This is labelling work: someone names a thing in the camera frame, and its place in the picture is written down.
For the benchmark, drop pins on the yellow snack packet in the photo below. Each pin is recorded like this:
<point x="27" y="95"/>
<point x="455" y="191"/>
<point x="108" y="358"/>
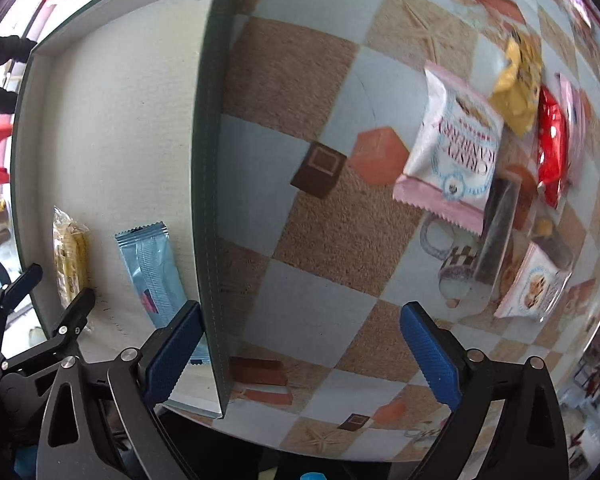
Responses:
<point x="517" y="91"/>

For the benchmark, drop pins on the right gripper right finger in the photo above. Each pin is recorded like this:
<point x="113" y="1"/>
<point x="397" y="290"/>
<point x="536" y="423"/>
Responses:
<point x="529" y="441"/>

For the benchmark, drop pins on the light blue snack packet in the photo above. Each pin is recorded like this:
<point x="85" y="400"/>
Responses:
<point x="149" y="260"/>

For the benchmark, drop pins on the green grey storage box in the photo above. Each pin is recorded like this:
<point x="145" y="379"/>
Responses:
<point x="118" y="124"/>

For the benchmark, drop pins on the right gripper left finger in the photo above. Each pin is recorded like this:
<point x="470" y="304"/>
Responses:
<point x="141" y="383"/>

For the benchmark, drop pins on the small white cookie packet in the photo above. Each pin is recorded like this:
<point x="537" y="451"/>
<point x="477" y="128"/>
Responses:
<point x="536" y="288"/>

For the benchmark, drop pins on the pink snack packet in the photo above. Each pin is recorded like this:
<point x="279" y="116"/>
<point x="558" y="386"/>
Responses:
<point x="574" y="113"/>

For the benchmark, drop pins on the clear seaweed roll packet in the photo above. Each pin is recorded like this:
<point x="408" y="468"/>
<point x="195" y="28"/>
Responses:
<point x="497" y="225"/>

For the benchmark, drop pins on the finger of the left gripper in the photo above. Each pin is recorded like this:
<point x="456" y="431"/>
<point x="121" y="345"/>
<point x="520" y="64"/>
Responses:
<point x="62" y="341"/>
<point x="19" y="289"/>

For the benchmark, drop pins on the red snack packet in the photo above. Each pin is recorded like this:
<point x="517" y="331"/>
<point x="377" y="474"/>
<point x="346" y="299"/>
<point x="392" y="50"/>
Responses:
<point x="552" y="149"/>

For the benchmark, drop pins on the yellow clear cracker packet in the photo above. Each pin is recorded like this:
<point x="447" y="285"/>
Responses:
<point x="70" y="250"/>

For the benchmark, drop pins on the white pink cranberry packet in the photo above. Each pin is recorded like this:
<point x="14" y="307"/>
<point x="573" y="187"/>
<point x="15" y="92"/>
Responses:
<point x="451" y="166"/>

